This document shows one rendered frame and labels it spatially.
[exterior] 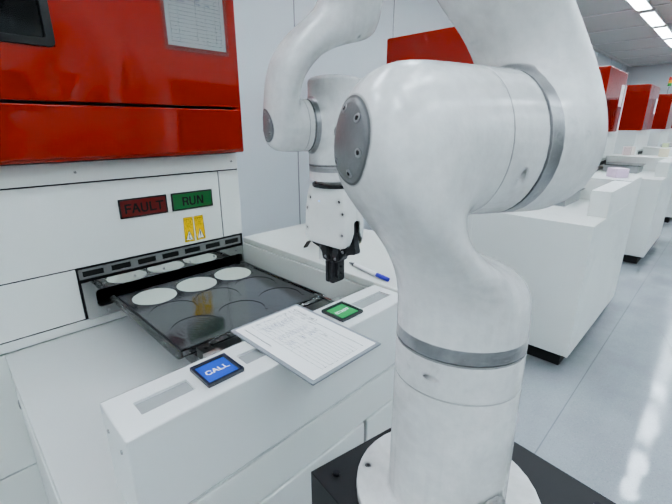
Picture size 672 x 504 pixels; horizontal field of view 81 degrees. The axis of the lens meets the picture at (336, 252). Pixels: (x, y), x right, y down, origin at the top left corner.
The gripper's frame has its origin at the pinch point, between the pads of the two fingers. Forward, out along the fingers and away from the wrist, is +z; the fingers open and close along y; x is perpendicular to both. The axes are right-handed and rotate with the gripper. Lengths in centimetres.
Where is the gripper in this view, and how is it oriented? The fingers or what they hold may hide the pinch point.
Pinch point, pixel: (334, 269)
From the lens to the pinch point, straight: 70.2
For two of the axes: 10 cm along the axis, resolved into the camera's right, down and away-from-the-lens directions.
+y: 7.1, 2.2, -6.7
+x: 7.0, -2.2, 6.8
